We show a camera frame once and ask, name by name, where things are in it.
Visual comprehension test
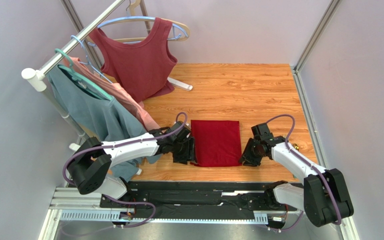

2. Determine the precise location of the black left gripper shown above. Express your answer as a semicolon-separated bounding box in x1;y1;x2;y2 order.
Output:
171;137;198;165

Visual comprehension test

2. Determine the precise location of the red cloth napkin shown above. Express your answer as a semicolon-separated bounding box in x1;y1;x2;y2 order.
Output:
191;120;242;167

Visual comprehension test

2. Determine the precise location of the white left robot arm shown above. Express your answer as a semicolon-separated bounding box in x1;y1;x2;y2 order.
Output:
63;121;195;200

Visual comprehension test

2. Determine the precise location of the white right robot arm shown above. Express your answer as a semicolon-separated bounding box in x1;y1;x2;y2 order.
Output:
239;123;355;227

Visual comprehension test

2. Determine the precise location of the maroon tank top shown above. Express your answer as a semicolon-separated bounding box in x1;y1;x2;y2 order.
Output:
89;17;179;103

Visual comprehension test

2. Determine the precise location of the pink hanging shirt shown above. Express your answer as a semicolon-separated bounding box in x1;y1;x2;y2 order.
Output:
70;57;160;131

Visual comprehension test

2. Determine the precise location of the grey-blue hanging shirt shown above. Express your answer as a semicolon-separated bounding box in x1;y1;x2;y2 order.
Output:
47;64;163;182

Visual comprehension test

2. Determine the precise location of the light blue clothes hanger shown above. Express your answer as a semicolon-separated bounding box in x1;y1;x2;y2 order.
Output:
86;16;191;50

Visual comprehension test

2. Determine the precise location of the teal clothes hanger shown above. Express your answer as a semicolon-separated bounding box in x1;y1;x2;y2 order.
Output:
54;48;114;101

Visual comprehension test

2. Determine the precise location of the wooden clothes hanger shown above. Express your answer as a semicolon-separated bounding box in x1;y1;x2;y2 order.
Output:
107;0;191;44

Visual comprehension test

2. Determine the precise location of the white clothes rack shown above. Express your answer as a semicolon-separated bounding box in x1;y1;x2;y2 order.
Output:
20;0;194;177

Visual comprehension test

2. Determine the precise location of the blue wire clothes hanger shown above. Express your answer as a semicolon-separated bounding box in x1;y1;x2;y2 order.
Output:
70;35;113;84

